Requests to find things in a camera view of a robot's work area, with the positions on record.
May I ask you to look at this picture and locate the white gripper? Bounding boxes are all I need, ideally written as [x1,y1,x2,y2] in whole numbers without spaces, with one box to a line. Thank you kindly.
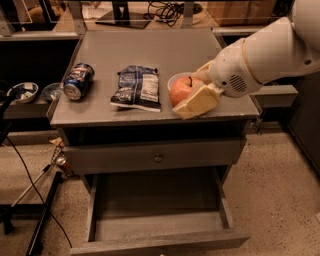
[173,39,262,119]

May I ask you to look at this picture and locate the red apple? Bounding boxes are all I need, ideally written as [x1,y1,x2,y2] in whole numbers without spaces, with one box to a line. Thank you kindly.
[169,76,202,107]

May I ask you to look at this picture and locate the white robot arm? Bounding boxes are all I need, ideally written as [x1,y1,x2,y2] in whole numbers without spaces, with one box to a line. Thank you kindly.
[173,0,320,119]

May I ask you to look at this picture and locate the grey drawer cabinet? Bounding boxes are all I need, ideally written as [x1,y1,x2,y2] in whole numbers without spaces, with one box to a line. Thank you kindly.
[51,29,258,256]

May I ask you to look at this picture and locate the open middle drawer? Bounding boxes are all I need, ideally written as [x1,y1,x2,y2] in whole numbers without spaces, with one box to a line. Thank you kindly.
[71,168,250,256]

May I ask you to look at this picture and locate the closed top drawer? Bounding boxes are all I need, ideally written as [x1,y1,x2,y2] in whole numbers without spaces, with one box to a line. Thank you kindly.
[64,138,246,175]

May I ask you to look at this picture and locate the white bowl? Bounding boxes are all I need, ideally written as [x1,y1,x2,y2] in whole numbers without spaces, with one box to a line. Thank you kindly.
[167,72,194,91]

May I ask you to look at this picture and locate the blue chip bag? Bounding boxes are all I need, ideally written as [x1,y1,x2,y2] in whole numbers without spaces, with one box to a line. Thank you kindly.
[110,65,161,112]

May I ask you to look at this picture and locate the cardboard box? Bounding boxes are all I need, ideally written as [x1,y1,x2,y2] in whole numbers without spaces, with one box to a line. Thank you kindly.
[207,0,276,26]

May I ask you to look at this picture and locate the black monitor stand base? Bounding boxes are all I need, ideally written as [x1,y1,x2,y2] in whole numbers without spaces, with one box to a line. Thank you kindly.
[95,1,151,29]

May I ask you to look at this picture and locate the blue soda can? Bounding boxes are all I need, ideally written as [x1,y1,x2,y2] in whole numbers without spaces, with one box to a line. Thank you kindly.
[63,63,95,100]

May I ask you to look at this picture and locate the small glass bowl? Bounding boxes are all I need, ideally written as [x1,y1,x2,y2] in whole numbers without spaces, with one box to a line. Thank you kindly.
[41,82,63,102]

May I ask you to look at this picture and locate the bowl with items on shelf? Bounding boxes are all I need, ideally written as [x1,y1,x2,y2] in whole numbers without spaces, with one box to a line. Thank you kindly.
[7,82,39,104]

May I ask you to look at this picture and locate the black stand leg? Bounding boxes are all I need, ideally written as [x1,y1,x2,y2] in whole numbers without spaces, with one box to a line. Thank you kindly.
[26,172,62,256]

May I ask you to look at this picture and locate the black tangled cables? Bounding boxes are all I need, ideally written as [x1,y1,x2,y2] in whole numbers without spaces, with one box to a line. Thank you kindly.
[143,0,204,28]

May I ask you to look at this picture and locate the black cable on floor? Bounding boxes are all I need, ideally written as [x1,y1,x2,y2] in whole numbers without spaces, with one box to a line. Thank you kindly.
[0,133,74,249]

